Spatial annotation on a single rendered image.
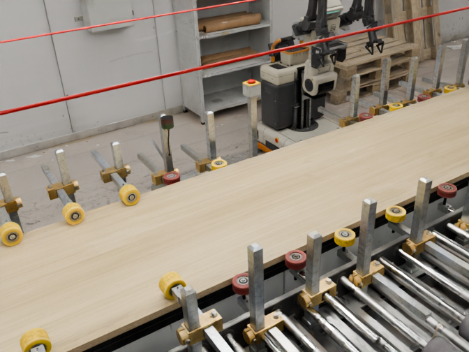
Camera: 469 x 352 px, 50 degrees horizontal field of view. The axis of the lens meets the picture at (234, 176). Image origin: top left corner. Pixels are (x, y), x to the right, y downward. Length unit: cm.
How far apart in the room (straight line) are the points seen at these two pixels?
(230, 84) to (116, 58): 137
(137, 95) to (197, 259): 359
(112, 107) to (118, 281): 355
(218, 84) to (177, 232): 381
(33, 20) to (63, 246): 308
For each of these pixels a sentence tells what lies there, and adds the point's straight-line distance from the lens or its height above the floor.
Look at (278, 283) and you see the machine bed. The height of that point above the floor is 75.
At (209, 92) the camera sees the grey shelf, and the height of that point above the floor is 15.
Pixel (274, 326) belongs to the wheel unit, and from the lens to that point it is 176.
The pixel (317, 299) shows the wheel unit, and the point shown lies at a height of 85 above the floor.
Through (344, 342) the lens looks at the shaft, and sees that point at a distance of 174.
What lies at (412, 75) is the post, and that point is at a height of 100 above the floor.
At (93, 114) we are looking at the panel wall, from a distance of 523.
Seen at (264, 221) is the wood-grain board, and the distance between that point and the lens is 208.
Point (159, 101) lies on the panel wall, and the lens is 545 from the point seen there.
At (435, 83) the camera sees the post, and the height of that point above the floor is 89.
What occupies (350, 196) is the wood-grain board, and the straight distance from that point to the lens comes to 227.
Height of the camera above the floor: 209
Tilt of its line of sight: 29 degrees down
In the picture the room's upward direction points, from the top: 3 degrees counter-clockwise
